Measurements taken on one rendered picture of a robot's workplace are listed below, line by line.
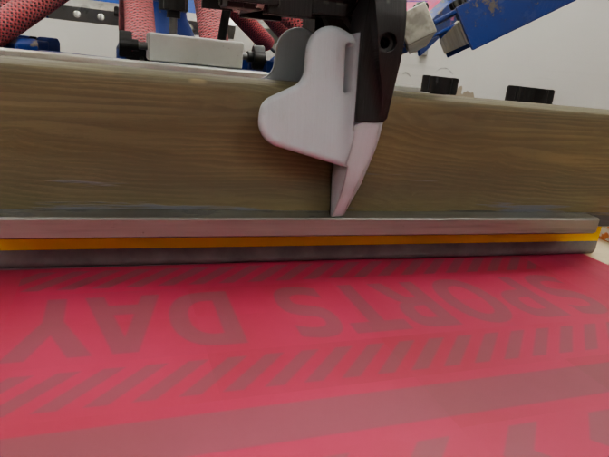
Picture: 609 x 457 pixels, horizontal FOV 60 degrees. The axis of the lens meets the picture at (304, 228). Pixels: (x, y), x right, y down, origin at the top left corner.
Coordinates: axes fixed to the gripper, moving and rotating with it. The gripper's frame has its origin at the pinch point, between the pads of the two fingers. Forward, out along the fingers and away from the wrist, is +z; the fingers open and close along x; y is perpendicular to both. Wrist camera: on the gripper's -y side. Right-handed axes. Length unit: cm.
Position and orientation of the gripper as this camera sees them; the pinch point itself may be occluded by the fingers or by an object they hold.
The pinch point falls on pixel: (334, 181)
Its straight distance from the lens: 30.4
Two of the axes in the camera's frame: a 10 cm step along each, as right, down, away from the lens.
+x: 3.2, 3.2, -8.9
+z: -0.8, 9.5, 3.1
